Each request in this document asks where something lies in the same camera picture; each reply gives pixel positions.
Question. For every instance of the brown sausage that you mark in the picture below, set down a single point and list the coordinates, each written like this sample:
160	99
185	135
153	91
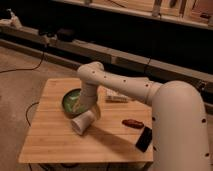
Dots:
133	123

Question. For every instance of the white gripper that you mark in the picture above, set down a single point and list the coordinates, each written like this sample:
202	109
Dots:
86	103

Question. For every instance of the black box on ledge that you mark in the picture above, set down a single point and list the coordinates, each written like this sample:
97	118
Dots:
66	35

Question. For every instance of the black smartphone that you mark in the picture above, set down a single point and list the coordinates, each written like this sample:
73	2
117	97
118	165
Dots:
144	140

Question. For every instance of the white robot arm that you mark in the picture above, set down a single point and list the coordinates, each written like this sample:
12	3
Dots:
179	120

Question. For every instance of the white object on ledge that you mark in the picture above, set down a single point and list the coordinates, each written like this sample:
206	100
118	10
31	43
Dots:
13	21

